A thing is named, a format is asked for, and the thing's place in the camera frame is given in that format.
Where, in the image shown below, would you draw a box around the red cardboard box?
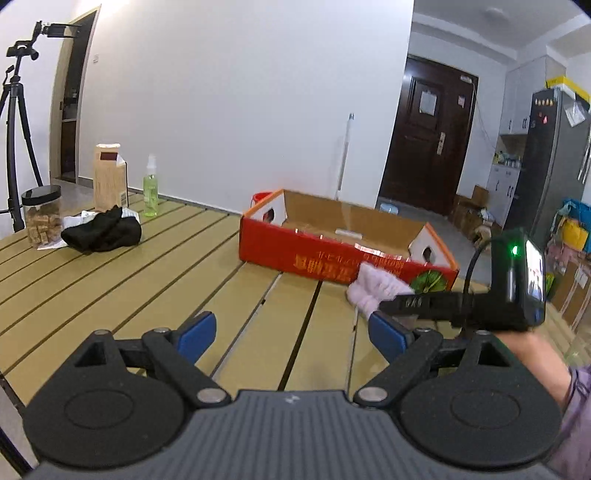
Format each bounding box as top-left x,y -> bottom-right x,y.
239,188 -> 460,294

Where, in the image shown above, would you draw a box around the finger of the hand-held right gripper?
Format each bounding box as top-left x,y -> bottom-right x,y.
379,292 -> 463,326

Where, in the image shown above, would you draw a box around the pale pink fuzzy sock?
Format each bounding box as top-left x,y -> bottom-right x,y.
346,262 -> 414,319

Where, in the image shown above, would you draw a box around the dark brown door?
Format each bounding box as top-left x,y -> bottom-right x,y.
378,54 -> 478,217

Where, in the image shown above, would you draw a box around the brown paper bag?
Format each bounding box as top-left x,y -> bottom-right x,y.
93,143 -> 130,210

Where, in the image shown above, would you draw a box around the person's right forearm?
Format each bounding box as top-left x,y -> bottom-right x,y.
496,329 -> 591,480

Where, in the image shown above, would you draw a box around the yellow bag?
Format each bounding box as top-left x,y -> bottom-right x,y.
556,217 -> 590,253

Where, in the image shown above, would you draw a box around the dark grey refrigerator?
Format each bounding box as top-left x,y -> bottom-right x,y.
503,87 -> 591,250

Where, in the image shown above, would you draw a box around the tan folding table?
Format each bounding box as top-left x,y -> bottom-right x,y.
0,190 -> 509,416

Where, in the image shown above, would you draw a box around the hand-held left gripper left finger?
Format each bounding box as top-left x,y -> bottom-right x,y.
65,311 -> 232,408

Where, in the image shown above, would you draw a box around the white wall cabinet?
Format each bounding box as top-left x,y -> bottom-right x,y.
501,58 -> 549,136

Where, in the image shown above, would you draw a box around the white mop stick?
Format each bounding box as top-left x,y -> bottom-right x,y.
333,113 -> 355,201

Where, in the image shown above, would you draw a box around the blue bag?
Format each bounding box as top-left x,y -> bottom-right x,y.
556,198 -> 591,228

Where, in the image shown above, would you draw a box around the brown cardboard box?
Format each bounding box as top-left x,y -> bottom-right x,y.
450,185 -> 491,232

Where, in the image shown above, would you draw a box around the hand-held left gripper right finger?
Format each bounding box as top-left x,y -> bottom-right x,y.
352,311 -> 522,408

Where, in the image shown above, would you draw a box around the white base cabinet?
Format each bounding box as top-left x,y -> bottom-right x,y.
487,164 -> 521,212

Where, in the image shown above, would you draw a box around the crumpled white wrapper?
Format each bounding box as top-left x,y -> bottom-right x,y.
37,209 -> 140,251

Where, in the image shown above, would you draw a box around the black camera tripod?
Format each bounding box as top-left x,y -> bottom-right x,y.
0,21 -> 81,234

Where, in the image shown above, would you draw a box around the stacked cardboard boxes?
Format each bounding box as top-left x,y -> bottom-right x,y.
547,256 -> 591,330

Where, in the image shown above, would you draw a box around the yellow box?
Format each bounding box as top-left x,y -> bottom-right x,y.
546,74 -> 591,101

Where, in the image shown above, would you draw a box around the green spray bottle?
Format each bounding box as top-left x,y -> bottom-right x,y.
142,154 -> 160,217

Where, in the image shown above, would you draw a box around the dark wooden doorway frame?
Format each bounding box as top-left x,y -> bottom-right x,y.
48,4 -> 102,185

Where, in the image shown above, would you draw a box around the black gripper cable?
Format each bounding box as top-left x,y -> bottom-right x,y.
463,237 -> 494,296

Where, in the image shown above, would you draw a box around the black cloth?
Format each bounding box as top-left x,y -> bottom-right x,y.
61,206 -> 143,253

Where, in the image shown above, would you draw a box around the clear jar with black lid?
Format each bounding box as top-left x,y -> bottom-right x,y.
21,185 -> 64,247

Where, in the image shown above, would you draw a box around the clear plastic bag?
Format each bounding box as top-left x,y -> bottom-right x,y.
563,99 -> 591,128

